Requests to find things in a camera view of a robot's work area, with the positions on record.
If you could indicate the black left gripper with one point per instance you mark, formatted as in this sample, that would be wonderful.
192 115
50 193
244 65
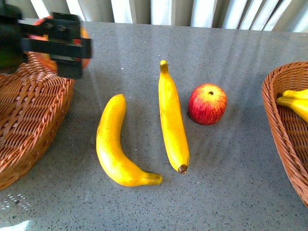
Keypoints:
58 35

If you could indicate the yellowish red apple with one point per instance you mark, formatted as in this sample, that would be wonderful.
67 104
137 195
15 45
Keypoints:
45 58

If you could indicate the curved yellow banana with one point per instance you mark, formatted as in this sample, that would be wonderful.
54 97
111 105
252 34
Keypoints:
109 150

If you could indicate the long straight yellow banana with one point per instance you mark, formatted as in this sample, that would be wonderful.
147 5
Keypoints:
172 125

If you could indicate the dark red apple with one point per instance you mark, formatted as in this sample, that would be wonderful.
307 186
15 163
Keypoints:
207 104

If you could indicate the left brown wicker basket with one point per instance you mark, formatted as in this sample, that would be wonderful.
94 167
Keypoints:
33 104

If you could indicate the brown wicker basket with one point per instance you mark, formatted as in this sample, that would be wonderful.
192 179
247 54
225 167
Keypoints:
33 104
289 131

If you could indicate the grey white pleated curtain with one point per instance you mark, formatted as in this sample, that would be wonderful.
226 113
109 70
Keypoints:
260 15

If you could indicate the right brown wicker basket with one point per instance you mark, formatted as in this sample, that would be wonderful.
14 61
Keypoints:
289 131

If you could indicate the rear yellow banana in basket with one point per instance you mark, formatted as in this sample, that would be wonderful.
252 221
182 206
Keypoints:
296 94

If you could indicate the yellow banana in basket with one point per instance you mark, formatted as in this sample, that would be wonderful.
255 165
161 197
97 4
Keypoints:
299 106
296 94

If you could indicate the front yellow banana in basket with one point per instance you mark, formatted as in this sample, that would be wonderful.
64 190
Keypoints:
299 106

